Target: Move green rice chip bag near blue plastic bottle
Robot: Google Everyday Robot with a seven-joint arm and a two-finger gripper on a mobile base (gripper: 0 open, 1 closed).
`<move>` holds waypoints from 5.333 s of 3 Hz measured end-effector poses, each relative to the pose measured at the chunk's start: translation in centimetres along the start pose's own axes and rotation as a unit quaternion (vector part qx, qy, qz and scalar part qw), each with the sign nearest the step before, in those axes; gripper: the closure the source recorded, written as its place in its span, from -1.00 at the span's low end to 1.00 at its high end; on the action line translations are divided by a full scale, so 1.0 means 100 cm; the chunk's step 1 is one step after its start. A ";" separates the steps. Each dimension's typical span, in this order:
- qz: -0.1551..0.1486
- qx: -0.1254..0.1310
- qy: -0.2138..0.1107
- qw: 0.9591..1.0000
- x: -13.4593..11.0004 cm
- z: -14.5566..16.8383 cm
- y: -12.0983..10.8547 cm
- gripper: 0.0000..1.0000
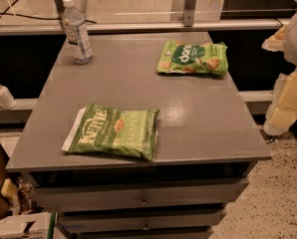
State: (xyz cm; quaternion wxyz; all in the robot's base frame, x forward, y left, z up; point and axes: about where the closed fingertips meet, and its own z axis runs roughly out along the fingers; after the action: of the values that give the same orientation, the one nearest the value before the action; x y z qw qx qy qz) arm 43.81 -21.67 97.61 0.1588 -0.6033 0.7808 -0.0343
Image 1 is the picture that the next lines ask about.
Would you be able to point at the green Kettle chips bag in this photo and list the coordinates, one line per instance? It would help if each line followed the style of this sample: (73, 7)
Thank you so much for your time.
(114, 131)

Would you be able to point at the clear plastic water bottle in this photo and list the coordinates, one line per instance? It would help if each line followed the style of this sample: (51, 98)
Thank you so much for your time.
(76, 31)

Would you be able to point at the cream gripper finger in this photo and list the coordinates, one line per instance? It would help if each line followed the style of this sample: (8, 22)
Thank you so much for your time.
(275, 43)
(282, 113)

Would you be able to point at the white cardboard box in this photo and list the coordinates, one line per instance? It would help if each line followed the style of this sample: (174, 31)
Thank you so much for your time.
(32, 226)

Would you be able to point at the white pump dispenser bottle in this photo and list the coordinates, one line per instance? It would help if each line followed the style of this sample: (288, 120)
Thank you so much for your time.
(7, 101)

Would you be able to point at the green rice chip bag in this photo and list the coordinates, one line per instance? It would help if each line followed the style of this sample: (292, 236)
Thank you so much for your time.
(182, 58)

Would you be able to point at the metal frame post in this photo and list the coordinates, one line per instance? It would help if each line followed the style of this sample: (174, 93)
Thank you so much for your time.
(188, 13)

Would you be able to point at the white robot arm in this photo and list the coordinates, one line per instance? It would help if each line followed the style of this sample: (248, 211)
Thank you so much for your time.
(290, 42)

